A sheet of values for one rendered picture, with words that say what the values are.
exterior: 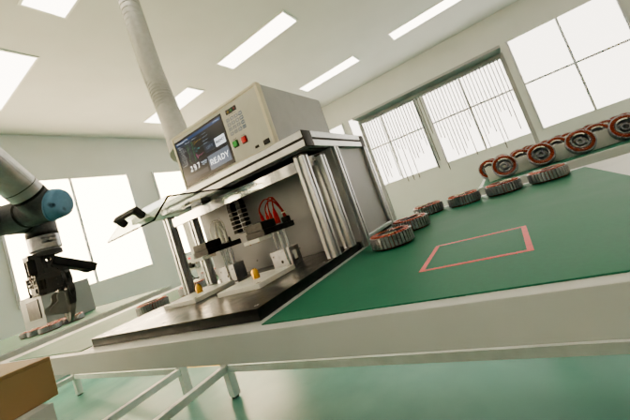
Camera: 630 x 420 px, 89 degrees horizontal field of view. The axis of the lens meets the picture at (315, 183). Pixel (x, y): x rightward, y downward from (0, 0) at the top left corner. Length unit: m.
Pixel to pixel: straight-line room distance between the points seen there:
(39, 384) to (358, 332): 0.53
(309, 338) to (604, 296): 0.34
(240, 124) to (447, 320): 0.81
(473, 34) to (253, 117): 6.61
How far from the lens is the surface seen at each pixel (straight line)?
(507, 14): 7.44
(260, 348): 0.57
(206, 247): 1.07
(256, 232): 0.91
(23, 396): 0.75
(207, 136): 1.14
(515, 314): 0.40
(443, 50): 7.38
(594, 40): 7.35
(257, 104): 0.99
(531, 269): 0.45
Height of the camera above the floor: 0.89
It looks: 5 degrees up
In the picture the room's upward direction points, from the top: 19 degrees counter-clockwise
